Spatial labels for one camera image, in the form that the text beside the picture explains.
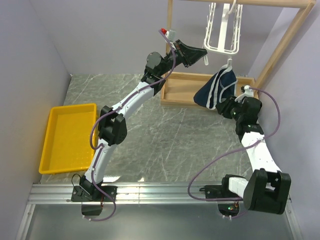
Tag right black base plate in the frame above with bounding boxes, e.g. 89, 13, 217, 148
198, 184, 247, 202

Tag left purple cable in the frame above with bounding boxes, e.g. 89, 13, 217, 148
83, 28, 177, 222

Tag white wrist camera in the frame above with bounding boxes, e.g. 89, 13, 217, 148
160, 28, 176, 42
235, 85, 254, 103

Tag navy blue underwear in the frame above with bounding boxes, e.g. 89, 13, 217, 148
193, 64, 238, 110

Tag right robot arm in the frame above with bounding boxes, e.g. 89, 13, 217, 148
216, 96, 292, 215

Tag wooden hanging rack frame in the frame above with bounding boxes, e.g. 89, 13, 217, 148
160, 0, 316, 107

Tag purple cable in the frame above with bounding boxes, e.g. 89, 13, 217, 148
83, 28, 177, 222
187, 86, 282, 220

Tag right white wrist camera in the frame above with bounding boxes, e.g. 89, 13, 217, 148
235, 85, 254, 103

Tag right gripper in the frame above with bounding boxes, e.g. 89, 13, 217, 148
215, 94, 245, 122

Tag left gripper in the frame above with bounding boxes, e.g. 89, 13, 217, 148
158, 40, 208, 77

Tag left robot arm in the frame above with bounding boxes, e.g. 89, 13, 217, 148
79, 40, 208, 201

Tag yellow plastic tray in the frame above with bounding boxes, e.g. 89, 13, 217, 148
38, 103, 97, 175

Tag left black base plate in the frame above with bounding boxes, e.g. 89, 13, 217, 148
71, 185, 118, 203

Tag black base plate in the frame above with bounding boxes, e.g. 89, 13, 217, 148
71, 185, 118, 203
198, 184, 247, 202

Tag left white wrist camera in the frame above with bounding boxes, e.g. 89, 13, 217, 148
160, 28, 176, 42

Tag aluminium rail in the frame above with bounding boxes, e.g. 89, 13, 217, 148
27, 182, 209, 205

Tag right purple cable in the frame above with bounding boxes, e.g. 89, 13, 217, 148
187, 86, 282, 220

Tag white clip hanger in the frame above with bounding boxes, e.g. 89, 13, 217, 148
202, 0, 243, 68

